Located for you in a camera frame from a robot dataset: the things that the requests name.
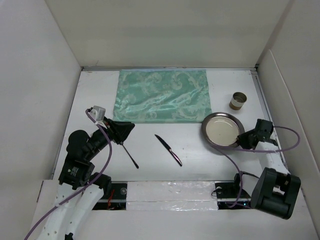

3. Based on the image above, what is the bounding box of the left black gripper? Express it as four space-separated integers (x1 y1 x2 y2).
85 115 135 160

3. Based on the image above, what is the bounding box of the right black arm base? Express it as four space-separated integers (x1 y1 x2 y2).
211 173 251 210

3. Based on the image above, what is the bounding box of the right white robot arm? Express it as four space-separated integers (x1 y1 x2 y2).
236 119 301 220

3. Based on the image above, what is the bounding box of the round plate with dark rim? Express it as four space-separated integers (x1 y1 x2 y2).
200 112 245 148

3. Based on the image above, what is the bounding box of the green patterned cloth placemat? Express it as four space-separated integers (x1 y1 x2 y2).
113 70 212 124

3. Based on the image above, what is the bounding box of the black handled table knife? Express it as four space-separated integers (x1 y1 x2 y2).
155 134 183 167

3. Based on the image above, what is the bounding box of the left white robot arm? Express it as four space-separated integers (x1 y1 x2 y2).
38 118 135 240

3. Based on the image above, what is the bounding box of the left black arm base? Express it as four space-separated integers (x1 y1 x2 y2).
93 181 128 211

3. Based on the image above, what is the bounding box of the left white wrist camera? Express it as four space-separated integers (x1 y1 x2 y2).
86 105 106 123

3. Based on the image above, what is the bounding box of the aluminium table edge rail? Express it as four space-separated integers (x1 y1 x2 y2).
251 68 288 169

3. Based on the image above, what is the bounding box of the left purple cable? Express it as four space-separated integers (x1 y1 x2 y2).
23 108 113 240

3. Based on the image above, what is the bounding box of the metal cup with white band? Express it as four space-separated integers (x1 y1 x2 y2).
229 92 247 111

